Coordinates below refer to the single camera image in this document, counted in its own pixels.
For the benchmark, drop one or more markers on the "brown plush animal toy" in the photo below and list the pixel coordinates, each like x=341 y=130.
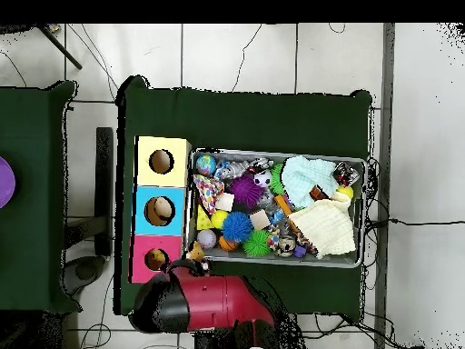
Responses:
x=197 y=252

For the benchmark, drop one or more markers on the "mint green waffle cloth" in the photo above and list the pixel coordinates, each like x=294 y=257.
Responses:
x=305 y=174

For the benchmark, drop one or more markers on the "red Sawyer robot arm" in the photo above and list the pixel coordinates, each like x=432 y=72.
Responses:
x=218 y=301

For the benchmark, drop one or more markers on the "shallow metal mesh bin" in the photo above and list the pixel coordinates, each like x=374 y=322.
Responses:
x=254 y=260

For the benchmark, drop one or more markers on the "wooden box with three holes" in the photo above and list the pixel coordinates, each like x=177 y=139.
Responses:
x=180 y=171

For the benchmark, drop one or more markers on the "white baseball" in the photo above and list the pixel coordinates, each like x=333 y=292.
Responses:
x=207 y=239

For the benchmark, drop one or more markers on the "yellow plastic ball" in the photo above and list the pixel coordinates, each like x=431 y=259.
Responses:
x=219 y=219

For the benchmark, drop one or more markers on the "blue spiky ball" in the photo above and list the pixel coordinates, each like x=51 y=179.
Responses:
x=237 y=227

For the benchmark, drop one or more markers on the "colourful heart print cloth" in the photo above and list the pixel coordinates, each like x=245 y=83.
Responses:
x=209 y=191

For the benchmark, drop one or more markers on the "grey round chair base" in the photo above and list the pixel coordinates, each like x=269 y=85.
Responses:
x=85 y=271

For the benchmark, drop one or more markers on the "purple spiky ball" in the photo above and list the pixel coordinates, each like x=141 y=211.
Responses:
x=246 y=191

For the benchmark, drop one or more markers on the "globe print ball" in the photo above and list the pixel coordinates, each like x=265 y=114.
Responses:
x=206 y=164

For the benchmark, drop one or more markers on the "silver toy robot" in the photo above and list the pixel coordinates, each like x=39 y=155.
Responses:
x=230 y=169

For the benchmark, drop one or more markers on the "black upright panel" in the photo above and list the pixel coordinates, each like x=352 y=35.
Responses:
x=104 y=181

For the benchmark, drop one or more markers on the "green spiky ball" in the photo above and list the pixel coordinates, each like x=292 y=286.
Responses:
x=276 y=180

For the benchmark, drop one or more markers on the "cream waffle cloth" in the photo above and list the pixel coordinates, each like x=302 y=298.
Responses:
x=327 y=225

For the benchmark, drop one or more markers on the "dark green table cloth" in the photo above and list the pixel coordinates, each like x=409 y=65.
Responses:
x=236 y=120
x=32 y=236

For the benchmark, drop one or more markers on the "purple disc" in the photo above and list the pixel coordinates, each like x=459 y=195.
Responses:
x=5 y=181

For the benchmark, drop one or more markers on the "black slanted rod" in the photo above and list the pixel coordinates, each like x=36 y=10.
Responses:
x=61 y=49

